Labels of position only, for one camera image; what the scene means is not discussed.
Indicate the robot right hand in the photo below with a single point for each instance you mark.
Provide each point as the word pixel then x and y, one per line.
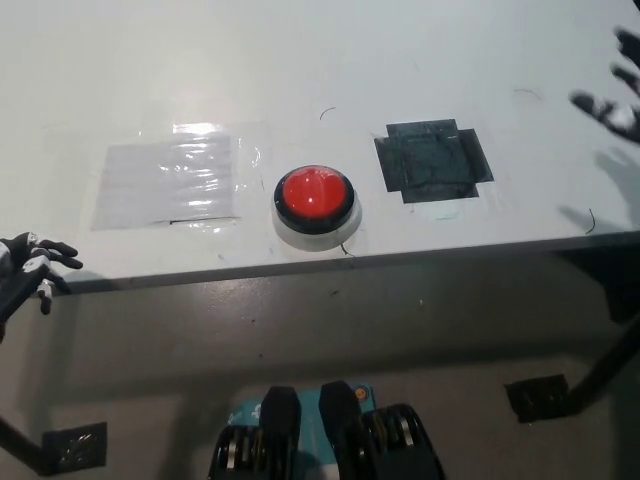
pixel 612 112

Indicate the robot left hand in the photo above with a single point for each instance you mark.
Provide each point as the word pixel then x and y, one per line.
pixel 25 272

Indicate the black tape patch on table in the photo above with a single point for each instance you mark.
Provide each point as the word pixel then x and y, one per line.
pixel 432 162

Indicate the black table leg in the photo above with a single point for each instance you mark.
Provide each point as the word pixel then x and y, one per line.
pixel 607 362
pixel 22 450

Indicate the red dome push button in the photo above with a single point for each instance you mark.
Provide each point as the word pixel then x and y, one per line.
pixel 315 200

